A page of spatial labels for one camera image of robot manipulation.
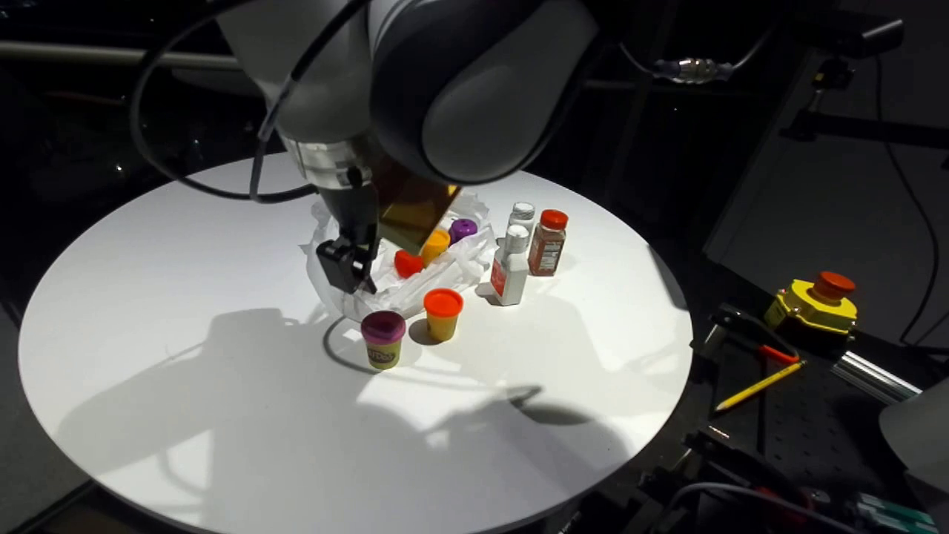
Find square white bottle white cap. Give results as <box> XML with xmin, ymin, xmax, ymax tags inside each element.
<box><xmin>490</xmin><ymin>222</ymin><xmax>535</xmax><ymax>309</ymax></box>

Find translucent white plastic bag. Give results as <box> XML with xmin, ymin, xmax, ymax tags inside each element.
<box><xmin>299</xmin><ymin>188</ymin><xmax>498</xmax><ymax>321</ymax></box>

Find yellow pencil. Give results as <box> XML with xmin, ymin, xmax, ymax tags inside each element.
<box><xmin>711</xmin><ymin>358</ymin><xmax>811</xmax><ymax>416</ymax></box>

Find grey cable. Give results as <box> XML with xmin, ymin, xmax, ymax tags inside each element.
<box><xmin>662</xmin><ymin>481</ymin><xmax>863</xmax><ymax>534</ymax></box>

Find red-handled tool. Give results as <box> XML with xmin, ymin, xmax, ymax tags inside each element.
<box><xmin>754</xmin><ymin>337</ymin><xmax>808</xmax><ymax>367</ymax></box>

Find orange-lid yellow dough tub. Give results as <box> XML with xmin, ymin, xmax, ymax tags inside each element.
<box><xmin>422</xmin><ymin>284</ymin><xmax>470</xmax><ymax>348</ymax></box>

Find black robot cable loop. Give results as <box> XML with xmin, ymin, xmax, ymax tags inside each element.
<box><xmin>127</xmin><ymin>0</ymin><xmax>336</xmax><ymax>207</ymax></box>

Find round white pill bottle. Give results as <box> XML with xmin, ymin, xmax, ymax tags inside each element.
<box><xmin>507</xmin><ymin>199</ymin><xmax>541</xmax><ymax>241</ymax></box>

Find thin black hanging cable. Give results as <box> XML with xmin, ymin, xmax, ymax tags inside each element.
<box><xmin>873</xmin><ymin>54</ymin><xmax>949</xmax><ymax>348</ymax></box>

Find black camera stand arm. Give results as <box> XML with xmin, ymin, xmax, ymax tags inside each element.
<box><xmin>780</xmin><ymin>54</ymin><xmax>949</xmax><ymax>155</ymax></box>

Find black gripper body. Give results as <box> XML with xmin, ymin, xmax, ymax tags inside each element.
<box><xmin>321</xmin><ymin>177</ymin><xmax>385</xmax><ymax>257</ymax></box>

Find aluminium profile bar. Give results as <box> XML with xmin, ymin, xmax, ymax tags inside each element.
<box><xmin>830</xmin><ymin>351</ymin><xmax>926</xmax><ymax>403</ymax></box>

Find yellow emergency stop button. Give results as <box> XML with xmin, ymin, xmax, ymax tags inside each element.
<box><xmin>762</xmin><ymin>271</ymin><xmax>860</xmax><ymax>337</ymax></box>

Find grey horizontal window rail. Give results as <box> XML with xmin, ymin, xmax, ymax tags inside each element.
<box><xmin>0</xmin><ymin>38</ymin><xmax>235</xmax><ymax>70</ymax></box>

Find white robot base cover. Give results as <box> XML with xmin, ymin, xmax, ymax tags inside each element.
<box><xmin>876</xmin><ymin>380</ymin><xmax>949</xmax><ymax>493</ymax></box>

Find red-lid spice bottle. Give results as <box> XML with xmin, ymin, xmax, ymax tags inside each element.
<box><xmin>525</xmin><ymin>207</ymin><xmax>572</xmax><ymax>280</ymax></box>

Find teal-handled tool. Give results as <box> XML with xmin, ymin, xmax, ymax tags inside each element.
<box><xmin>854</xmin><ymin>493</ymin><xmax>944</xmax><ymax>534</ymax></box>

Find pink-lid dough tub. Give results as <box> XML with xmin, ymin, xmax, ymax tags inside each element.
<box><xmin>360</xmin><ymin>309</ymin><xmax>410</xmax><ymax>372</ymax></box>

